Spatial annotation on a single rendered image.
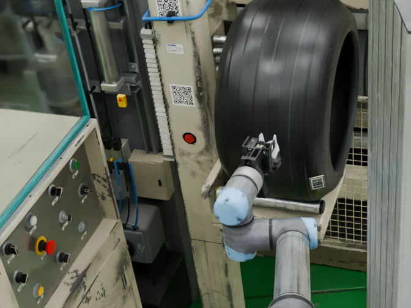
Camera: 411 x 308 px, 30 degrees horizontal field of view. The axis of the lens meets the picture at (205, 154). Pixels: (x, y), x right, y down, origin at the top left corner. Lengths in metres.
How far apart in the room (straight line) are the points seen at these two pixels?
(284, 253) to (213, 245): 1.02
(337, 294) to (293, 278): 1.73
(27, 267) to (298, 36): 0.93
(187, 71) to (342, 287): 1.43
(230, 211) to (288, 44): 0.53
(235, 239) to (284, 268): 0.20
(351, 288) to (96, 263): 1.37
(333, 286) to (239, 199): 1.67
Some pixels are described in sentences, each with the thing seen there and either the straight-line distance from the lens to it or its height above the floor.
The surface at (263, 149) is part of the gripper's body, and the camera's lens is 1.87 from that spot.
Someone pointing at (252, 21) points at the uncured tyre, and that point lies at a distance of 2.11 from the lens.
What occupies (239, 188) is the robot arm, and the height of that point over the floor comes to 1.33.
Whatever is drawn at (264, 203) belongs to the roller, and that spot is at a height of 0.90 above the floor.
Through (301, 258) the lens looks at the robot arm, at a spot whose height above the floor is 1.26.
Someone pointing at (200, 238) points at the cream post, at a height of 0.63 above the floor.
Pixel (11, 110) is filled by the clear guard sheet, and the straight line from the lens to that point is 1.88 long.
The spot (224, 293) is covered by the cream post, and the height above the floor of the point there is 0.37.
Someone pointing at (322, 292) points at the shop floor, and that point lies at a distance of 3.33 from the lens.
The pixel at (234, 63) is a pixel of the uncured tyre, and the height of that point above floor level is 1.41.
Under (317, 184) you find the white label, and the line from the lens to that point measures 2.12.
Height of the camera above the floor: 2.42
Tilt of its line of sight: 36 degrees down
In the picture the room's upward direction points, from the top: 8 degrees counter-clockwise
